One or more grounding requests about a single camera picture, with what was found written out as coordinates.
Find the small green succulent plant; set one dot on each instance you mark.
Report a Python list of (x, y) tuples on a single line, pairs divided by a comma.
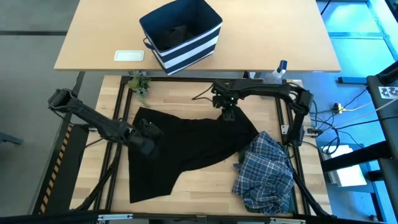
[(140, 85)]

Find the black aluminium table frame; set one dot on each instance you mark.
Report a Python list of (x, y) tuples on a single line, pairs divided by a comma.
[(186, 79)]

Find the navy white striped fabric bin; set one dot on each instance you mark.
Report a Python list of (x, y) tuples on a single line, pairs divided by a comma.
[(183, 53)]

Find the white rectangular tray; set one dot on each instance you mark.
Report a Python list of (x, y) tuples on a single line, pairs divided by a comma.
[(129, 55)]

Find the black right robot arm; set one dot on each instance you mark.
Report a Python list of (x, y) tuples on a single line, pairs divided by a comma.
[(280, 90)]

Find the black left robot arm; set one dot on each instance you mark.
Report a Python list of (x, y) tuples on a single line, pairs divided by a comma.
[(93, 119)]

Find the clear spray bottle blue nozzle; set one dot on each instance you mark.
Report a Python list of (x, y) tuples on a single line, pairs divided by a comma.
[(278, 73)]

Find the grey metal corner bracket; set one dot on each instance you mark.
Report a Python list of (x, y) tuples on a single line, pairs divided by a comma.
[(286, 129)]

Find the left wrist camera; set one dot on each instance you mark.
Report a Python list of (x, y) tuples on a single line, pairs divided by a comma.
[(146, 147)]

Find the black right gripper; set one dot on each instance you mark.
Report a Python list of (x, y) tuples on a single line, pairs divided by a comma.
[(225, 93)]

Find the light wooden desk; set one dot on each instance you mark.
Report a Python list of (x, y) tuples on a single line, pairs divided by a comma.
[(280, 37)]

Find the black yellow striped base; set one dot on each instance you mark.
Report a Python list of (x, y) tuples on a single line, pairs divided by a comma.
[(66, 174)]

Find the white box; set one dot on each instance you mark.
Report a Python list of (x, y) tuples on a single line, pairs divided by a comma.
[(348, 171)]

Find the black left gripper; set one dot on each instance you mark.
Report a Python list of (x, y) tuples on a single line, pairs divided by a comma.
[(149, 129)]

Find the blue plaid shirt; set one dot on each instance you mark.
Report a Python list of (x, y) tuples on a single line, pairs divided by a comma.
[(264, 174)]

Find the black knit garment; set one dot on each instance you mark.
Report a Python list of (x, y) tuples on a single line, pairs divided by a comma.
[(186, 146)]

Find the dark green button shirt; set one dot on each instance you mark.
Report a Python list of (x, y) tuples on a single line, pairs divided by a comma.
[(242, 154)]

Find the black folded cloth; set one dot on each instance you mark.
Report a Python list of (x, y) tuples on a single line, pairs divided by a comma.
[(175, 37)]

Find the yellow power strip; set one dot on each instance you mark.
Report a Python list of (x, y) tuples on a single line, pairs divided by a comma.
[(339, 108)]

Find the white marker card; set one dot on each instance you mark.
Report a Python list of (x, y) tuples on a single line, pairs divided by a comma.
[(388, 92)]

